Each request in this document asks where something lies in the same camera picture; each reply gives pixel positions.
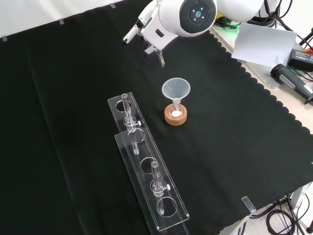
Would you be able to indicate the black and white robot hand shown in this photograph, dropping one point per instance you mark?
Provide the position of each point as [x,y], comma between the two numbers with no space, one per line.
[152,34]

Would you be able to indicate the clear glass weighing funnel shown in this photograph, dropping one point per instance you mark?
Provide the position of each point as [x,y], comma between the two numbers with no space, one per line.
[161,60]

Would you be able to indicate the clear plastic funnel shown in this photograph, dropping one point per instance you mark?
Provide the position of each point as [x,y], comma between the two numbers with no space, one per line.
[176,89]

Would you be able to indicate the clear acrylic funnel stand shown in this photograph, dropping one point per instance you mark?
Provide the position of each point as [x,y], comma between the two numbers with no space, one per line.
[156,176]

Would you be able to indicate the clear tape strip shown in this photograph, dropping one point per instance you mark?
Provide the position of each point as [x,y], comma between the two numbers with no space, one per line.
[4,38]
[249,204]
[112,5]
[62,21]

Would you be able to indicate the small round-bottom glass flask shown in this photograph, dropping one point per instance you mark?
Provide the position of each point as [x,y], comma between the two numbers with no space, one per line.
[176,113]

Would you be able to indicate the white paper sheet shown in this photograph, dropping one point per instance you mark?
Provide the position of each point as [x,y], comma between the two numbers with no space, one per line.
[264,44]

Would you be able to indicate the black bench cloth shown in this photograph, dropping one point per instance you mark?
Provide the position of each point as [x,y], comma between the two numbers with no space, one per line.
[61,122]

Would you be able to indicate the black and grey handheld device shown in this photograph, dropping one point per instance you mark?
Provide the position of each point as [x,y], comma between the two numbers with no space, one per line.
[291,80]

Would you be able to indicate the black power adapter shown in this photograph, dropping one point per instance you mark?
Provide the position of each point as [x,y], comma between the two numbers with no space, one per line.
[302,60]

